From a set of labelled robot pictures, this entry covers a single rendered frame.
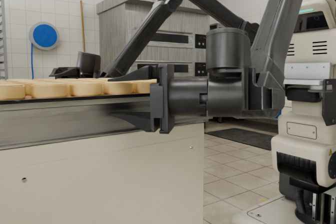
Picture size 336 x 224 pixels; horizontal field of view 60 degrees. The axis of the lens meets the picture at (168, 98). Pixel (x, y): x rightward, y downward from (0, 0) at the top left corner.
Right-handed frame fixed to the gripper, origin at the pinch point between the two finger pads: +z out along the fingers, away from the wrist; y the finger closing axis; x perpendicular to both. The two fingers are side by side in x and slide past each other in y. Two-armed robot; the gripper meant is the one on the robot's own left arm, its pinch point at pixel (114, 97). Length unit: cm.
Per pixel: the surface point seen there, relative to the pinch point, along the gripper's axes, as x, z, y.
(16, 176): -9.2, 11.0, 10.1
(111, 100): 2.1, 1.3, 0.8
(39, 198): -7.3, 9.1, 14.0
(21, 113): -7.5, 10.9, 1.7
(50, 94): -6.1, 7.3, -0.9
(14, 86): -9.0, 10.6, -2.3
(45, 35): 341, 225, -54
